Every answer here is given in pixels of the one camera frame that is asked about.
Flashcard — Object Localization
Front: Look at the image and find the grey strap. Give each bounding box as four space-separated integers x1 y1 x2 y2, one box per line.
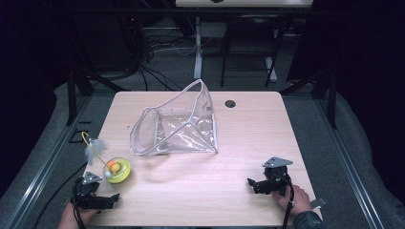
309 197 328 210

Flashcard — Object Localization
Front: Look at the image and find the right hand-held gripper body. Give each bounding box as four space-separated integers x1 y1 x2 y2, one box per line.
259 156 294 197

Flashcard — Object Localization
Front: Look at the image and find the black metal frame stand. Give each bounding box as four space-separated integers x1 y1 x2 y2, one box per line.
64 67 132 127
279 68 339 130

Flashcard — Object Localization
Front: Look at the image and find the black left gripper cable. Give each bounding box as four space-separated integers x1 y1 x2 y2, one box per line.
32 161 89 229

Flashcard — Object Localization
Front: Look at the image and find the clear plastic zipper bag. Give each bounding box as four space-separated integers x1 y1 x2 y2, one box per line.
128 78 220 156

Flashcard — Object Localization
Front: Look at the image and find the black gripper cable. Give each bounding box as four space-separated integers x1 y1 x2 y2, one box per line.
281 176 296 229
32 161 89 229

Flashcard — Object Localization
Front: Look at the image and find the person's left hand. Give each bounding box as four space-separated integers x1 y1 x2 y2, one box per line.
57 203 96 229

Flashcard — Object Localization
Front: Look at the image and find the white desk leg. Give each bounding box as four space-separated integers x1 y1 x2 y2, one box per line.
193 16 203 80

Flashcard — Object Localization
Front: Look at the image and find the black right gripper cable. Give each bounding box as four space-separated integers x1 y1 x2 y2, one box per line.
281 176 296 229

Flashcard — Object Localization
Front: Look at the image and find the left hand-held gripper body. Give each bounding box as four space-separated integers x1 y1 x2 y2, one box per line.
70 171 111 211

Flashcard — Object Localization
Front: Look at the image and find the person's right hand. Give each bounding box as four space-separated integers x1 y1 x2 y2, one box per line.
272 184 313 218

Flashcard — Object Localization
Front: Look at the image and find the tangle of floor cables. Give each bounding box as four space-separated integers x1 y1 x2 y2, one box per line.
135 30 200 93

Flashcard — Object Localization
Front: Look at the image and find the yellow cat toy with feather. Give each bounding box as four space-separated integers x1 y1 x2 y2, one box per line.
80 131 132 185

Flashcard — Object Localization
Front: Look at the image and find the aluminium floor rail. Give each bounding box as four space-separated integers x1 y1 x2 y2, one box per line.
2 94 94 229
313 94 387 229

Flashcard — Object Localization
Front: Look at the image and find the black chair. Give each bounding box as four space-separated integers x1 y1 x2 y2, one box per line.
220 13 288 89

